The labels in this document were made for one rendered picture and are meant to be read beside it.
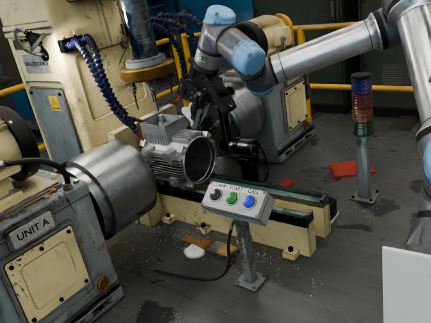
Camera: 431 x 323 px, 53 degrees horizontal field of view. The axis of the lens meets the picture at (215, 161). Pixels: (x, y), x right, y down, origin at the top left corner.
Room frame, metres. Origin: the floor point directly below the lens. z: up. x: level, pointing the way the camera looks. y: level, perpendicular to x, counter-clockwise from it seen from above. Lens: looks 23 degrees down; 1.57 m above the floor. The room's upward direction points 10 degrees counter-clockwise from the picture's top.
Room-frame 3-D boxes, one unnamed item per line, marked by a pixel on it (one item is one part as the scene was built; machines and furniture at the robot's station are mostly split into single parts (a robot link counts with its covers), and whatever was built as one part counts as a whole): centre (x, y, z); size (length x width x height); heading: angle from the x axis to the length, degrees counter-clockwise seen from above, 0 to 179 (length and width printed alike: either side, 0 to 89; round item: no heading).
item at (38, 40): (1.37, 0.46, 1.46); 0.18 x 0.11 x 0.13; 49
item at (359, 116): (1.26, -0.47, 1.10); 0.06 x 0.06 x 0.04
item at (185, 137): (1.38, 0.12, 1.01); 0.20 x 0.19 x 0.19; 47
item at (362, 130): (1.26, -0.47, 1.05); 0.06 x 0.06 x 0.04
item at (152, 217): (1.35, 0.26, 0.86); 0.07 x 0.06 x 0.12; 139
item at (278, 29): (1.85, -0.31, 1.16); 0.33 x 0.26 x 0.42; 139
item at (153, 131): (1.41, 0.15, 1.11); 0.12 x 0.11 x 0.07; 47
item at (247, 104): (1.64, -0.09, 1.04); 0.41 x 0.25 x 0.25; 139
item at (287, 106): (1.84, -0.26, 0.99); 0.35 x 0.31 x 0.37; 139
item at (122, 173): (1.13, 0.37, 1.04); 0.37 x 0.25 x 0.25; 139
